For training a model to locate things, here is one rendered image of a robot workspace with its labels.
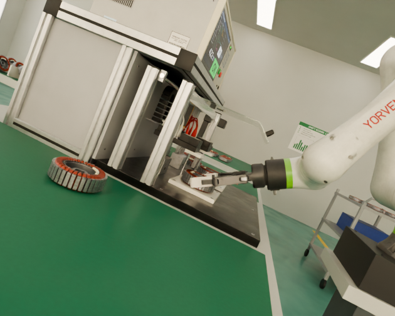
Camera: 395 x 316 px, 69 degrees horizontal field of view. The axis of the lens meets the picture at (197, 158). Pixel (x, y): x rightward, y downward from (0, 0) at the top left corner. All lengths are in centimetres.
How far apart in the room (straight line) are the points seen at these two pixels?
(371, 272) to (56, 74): 97
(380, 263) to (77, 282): 73
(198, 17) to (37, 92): 49
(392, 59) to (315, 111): 537
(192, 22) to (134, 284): 72
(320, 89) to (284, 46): 117
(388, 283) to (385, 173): 36
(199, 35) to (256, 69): 558
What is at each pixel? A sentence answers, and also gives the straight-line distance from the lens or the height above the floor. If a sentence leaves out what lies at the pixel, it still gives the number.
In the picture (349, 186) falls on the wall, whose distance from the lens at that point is 655.
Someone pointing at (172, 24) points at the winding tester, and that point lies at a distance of 92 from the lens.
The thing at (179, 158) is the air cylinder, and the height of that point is 81.
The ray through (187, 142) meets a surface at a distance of 89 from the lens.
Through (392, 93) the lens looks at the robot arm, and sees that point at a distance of 85.
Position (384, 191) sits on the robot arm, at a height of 101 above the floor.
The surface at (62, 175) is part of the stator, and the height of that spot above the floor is 77.
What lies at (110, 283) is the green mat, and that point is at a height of 75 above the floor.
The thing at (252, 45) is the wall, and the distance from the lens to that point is 660.
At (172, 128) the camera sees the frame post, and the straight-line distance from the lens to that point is 72.
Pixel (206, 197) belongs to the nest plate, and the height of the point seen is 78.
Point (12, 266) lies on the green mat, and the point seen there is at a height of 75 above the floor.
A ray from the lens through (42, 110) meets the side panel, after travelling 90.
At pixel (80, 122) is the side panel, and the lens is 83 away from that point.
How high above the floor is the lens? 96
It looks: 6 degrees down
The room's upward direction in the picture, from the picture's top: 24 degrees clockwise
